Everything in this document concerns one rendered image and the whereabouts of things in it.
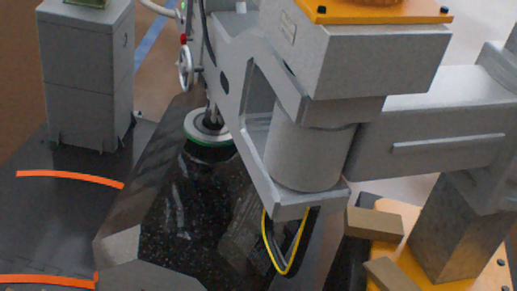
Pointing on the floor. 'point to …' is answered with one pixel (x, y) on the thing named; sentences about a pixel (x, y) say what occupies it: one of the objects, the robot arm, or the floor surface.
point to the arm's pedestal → (88, 72)
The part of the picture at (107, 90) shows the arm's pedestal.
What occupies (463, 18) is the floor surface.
